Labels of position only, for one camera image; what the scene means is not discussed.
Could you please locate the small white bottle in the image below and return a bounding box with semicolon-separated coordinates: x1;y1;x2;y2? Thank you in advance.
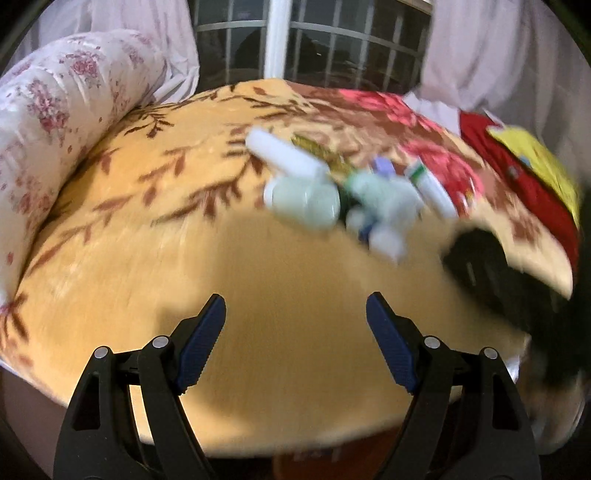
368;225;407;262

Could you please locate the white green small tube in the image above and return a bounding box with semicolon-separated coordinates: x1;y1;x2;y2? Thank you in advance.
405;160;458;219

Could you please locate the small purple white box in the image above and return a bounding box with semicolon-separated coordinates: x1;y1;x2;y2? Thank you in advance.
373;157;397;178

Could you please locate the pale green plastic bottle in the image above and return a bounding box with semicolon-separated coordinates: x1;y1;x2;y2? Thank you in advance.
263;176;341;230

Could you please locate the dark green gold wrapper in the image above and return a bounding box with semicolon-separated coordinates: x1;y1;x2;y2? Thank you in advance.
291;134;360;224

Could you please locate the white cylindrical tube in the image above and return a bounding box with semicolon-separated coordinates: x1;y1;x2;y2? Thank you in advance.
245;128;329;179

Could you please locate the red blanket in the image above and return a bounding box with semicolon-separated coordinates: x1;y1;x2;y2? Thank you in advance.
460;111;579;271

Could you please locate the yellow cartoon pillow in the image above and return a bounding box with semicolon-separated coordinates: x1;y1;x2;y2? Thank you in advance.
487;125;581;226

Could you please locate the floral plush bed blanket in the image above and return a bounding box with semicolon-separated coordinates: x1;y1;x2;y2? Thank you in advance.
1;80;572;456

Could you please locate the white sheer right curtain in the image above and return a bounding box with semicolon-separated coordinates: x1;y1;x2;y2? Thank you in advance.
404;1;590;179

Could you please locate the window with metal bars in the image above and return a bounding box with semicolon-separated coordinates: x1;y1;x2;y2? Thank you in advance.
188;0;432;94

